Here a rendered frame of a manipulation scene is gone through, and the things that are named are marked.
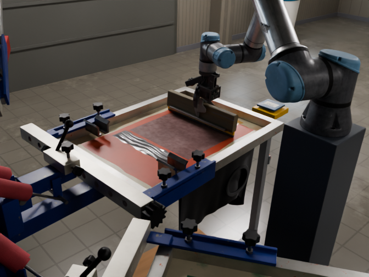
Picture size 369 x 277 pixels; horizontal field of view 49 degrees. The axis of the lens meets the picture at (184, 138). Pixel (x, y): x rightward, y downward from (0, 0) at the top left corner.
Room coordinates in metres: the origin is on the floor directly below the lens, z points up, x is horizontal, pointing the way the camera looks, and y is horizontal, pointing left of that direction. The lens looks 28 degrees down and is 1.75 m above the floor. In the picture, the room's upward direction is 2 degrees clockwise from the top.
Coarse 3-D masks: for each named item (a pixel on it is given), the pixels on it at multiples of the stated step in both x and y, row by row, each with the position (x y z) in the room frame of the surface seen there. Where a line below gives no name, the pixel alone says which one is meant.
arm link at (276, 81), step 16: (256, 0) 1.23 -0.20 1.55; (272, 0) 1.20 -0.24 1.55; (272, 16) 1.17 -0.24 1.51; (288, 16) 1.18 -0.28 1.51; (272, 32) 1.14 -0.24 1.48; (288, 32) 1.13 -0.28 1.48; (272, 48) 1.13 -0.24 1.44; (288, 48) 1.08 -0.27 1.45; (304, 48) 1.09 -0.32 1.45; (272, 64) 1.07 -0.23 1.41; (288, 64) 1.04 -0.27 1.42; (304, 64) 1.05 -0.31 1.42; (320, 64) 1.07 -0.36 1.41; (272, 80) 1.06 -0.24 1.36; (288, 80) 1.01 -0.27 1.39; (304, 80) 1.02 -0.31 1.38; (320, 80) 1.04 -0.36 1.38; (272, 96) 1.06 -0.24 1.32; (288, 96) 1.01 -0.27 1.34; (304, 96) 1.02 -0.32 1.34; (320, 96) 1.05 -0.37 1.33
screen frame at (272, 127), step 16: (160, 96) 1.82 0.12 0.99; (192, 96) 1.88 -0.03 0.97; (128, 112) 1.64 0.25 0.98; (144, 112) 1.71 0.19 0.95; (240, 112) 1.68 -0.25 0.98; (272, 128) 1.52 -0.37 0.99; (240, 144) 1.37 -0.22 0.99; (256, 144) 1.42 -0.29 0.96; (96, 160) 1.21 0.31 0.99; (224, 160) 1.26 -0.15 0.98
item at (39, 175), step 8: (40, 168) 1.07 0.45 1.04; (48, 168) 1.08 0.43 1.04; (24, 176) 1.03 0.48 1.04; (32, 176) 1.03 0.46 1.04; (40, 176) 1.03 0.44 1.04; (48, 176) 1.03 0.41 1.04; (56, 176) 1.05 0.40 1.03; (64, 176) 1.07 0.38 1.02; (72, 176) 1.09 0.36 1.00; (32, 184) 0.99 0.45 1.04; (40, 184) 1.01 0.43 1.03; (48, 184) 1.03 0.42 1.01; (40, 192) 1.01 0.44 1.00
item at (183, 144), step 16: (192, 128) 1.56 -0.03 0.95; (208, 128) 1.57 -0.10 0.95; (240, 128) 1.58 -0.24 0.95; (160, 144) 1.41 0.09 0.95; (176, 144) 1.42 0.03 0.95; (192, 144) 1.42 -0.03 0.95; (208, 144) 1.43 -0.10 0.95; (224, 144) 1.43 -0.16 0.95; (128, 160) 1.28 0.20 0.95; (144, 160) 1.28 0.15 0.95; (192, 160) 1.30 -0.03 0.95; (144, 176) 1.18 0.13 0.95
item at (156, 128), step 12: (144, 120) 1.62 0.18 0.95; (156, 120) 1.63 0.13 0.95; (168, 120) 1.63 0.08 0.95; (180, 120) 1.64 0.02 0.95; (192, 120) 1.64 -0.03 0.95; (132, 132) 1.50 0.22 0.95; (144, 132) 1.51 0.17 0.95; (156, 132) 1.51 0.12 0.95; (168, 132) 1.52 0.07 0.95; (180, 132) 1.52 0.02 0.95; (84, 144) 1.39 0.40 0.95; (96, 144) 1.40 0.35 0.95; (108, 144) 1.40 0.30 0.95; (120, 144) 1.40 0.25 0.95; (108, 156) 1.31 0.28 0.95; (120, 156) 1.31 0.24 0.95
